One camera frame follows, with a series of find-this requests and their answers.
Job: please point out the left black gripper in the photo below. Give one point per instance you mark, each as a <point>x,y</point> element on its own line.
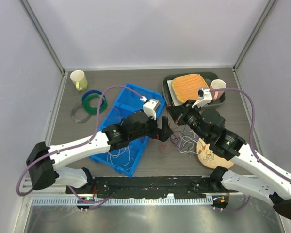
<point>162,134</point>

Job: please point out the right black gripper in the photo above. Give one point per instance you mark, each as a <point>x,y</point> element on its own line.
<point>179,113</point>

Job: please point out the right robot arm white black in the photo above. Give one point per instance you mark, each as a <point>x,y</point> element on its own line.
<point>273,184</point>

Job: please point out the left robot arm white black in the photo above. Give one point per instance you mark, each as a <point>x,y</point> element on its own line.
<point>49,165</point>

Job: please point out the white square plate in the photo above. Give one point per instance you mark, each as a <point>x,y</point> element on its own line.
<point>174,99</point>

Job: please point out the orange woven square plate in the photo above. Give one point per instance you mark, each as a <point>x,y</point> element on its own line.
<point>186,87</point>

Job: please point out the dark green plastic tray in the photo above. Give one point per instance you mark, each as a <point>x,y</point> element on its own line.
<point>207,76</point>

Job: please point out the blue three-compartment plastic bin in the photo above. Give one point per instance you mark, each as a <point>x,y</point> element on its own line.
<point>126,160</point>

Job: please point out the round wooden decorated coaster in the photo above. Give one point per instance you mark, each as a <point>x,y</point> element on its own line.
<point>208,158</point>

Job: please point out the pink mug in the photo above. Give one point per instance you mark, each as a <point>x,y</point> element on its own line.
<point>215,85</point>

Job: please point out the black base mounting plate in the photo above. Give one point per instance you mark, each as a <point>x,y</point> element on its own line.
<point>154,187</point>

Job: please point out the yellow mug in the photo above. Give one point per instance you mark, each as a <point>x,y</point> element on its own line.
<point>79,79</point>

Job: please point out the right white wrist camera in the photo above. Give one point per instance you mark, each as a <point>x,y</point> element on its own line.
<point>204,98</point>

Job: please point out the grey slotted cable duct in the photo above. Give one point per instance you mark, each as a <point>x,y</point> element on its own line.
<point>169,200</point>

